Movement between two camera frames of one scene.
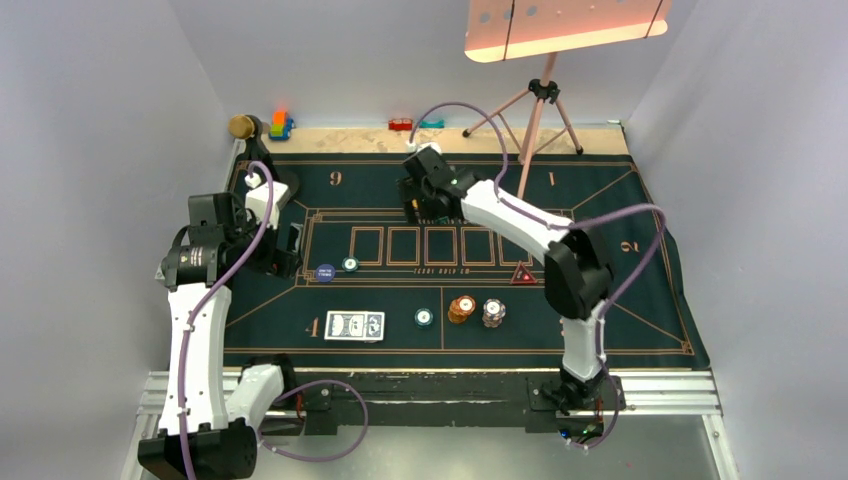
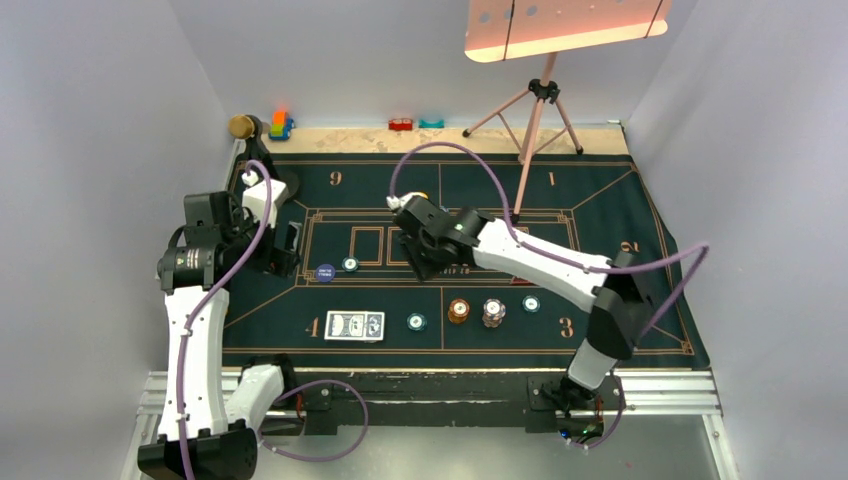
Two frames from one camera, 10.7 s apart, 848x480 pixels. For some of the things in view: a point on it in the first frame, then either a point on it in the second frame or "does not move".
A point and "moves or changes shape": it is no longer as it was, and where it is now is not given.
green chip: x=350 y=264 does not move
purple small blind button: x=325 y=272 does not move
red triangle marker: x=522 y=276 does not move
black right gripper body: x=409 y=193 -> x=425 y=263
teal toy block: x=432 y=123 does not move
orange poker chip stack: x=460 y=308 moves or changes shape
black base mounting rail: x=332 y=400 does not move
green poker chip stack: x=423 y=318 moves or changes shape
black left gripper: x=275 y=260 does not move
